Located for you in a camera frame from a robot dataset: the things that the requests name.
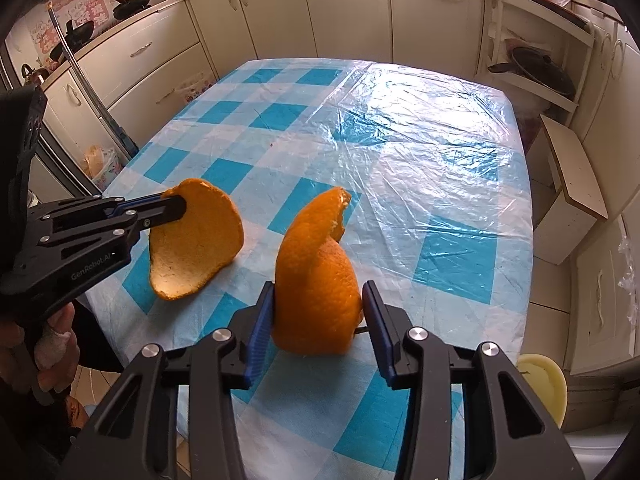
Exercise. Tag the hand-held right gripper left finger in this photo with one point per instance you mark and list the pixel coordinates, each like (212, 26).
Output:
(260, 335)

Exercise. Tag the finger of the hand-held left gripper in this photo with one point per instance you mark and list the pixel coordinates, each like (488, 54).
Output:
(160, 221)
(155, 202)

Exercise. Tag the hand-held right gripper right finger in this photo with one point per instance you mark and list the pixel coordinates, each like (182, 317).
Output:
(377, 330)

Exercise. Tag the rounded orange peel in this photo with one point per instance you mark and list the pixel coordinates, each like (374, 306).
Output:
(200, 245)

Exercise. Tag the tall curled orange peel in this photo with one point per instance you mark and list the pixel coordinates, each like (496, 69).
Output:
(315, 285)

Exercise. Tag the pale yellow bin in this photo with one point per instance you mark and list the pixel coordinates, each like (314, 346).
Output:
(542, 385)

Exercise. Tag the person's left hand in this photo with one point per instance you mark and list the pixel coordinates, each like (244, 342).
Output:
(55, 350)

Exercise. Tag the printed plastic bag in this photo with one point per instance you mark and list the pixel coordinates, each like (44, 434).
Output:
(102, 167)

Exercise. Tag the mop with metal pole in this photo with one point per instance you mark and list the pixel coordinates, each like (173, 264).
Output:
(87, 90)

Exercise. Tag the white counter cabinet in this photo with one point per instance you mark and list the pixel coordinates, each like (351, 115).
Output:
(150, 60)

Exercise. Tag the blue checked plastic tablecloth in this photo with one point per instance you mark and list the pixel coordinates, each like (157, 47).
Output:
(400, 160)

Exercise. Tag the dark kettle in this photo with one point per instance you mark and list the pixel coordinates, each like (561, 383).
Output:
(34, 75)

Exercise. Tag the black wok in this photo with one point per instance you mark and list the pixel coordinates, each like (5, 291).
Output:
(131, 7)
(79, 32)

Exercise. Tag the white drawer cabinet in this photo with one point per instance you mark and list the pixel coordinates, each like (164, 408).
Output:
(600, 270)

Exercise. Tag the white wooden stool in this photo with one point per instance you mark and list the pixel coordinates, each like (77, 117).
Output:
(570, 180)

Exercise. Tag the white tall cabinet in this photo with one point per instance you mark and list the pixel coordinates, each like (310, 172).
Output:
(325, 15)

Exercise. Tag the black frying pan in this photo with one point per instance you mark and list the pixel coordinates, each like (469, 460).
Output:
(540, 72)

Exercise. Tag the white shelf rack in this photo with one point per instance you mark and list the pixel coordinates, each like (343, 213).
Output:
(580, 55)

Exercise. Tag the dark red tray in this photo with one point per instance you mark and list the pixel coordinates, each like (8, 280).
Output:
(560, 12)

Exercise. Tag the pink wall stickers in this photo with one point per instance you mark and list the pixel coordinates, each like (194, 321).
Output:
(85, 7)

